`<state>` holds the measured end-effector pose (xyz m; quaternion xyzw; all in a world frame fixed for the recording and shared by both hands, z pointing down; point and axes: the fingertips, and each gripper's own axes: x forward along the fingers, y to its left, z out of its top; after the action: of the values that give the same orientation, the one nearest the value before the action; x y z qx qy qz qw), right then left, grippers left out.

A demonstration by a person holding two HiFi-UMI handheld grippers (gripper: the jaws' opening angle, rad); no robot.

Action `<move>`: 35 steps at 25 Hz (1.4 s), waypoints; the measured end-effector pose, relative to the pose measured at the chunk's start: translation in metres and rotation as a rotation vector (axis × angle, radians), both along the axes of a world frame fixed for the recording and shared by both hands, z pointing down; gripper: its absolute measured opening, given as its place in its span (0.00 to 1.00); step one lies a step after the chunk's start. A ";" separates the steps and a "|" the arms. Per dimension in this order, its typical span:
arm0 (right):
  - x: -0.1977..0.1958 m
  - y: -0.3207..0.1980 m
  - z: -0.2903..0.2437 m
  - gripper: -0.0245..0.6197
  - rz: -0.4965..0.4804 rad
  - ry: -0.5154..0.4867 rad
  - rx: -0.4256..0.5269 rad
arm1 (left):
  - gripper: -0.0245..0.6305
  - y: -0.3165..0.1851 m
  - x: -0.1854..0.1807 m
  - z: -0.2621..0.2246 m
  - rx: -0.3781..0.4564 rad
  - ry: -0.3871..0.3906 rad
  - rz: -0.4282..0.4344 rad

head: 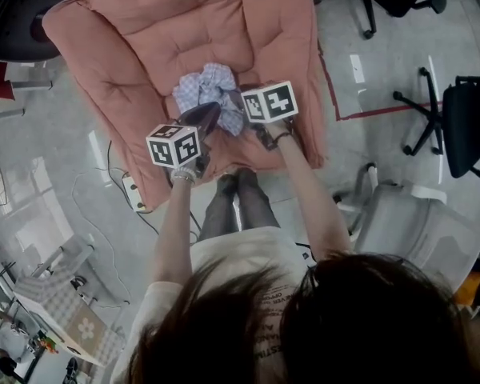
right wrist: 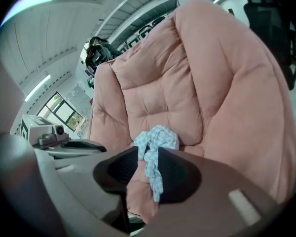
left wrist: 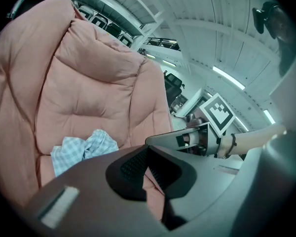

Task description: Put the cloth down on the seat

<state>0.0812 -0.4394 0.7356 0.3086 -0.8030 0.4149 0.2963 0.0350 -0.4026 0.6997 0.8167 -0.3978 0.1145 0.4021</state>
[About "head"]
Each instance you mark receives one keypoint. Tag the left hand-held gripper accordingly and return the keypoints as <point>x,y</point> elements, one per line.
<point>172,148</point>

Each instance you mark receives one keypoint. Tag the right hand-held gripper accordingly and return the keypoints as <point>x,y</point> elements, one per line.
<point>270,102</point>

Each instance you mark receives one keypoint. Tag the light blue cloth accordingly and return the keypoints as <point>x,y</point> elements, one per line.
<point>204,90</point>

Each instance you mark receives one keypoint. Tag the pink cushioned lounge chair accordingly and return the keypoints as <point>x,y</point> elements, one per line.
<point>144,42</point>

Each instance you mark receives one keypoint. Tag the person's left forearm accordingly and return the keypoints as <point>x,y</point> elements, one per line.
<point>174,234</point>

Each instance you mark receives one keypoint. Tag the person's right forearm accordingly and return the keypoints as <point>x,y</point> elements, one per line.
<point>312,198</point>

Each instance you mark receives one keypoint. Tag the white power strip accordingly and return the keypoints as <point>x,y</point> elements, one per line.
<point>133,192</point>

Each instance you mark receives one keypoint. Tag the person's left leg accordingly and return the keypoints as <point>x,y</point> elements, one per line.
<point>220,214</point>

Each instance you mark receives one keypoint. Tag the person's leg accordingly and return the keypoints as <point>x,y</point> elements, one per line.
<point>220,214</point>
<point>256,206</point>

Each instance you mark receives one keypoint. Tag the person's right leg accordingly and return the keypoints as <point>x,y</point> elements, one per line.
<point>256,206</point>

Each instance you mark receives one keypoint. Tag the cream printed T-shirt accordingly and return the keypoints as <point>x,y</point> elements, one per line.
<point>244,254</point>

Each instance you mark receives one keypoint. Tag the grey white office chair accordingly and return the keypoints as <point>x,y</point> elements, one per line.
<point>416,230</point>

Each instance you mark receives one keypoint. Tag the black grey round-base machine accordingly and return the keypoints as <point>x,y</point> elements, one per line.
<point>20,26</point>

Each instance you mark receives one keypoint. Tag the checked flower box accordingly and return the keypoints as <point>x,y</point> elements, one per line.
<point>72,318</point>

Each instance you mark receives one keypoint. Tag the black chair with orange cushion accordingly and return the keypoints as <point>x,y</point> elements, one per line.
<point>470,288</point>

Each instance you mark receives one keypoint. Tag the white table frame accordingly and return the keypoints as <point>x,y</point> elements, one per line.
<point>28,82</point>

